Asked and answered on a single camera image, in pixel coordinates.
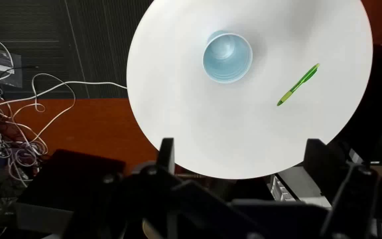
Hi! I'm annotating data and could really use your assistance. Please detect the black power adapter box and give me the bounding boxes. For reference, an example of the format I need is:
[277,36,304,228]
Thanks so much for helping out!
[0,50,23,87]

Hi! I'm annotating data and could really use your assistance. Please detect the white cable on floor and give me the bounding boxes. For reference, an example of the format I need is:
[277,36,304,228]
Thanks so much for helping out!
[31,71,129,103]

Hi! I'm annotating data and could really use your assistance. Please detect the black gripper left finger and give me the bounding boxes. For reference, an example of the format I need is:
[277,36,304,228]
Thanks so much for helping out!
[157,138,175,172]

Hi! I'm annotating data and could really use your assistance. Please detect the round white table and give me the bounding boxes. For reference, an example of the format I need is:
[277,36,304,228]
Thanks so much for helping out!
[126,0,373,179]

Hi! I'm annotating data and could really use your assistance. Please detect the tangled white cable bundle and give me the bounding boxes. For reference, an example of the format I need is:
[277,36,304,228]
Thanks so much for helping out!
[0,33,77,187]

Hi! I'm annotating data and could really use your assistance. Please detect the blue plastic cup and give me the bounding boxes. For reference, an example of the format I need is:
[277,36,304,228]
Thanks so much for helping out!
[202,30,253,83]

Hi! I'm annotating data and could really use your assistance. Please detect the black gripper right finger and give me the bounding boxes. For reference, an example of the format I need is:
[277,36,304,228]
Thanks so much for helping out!
[304,138,332,174]

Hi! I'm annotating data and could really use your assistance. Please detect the green pen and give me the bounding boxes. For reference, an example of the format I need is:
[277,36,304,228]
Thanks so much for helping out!
[276,63,320,106]

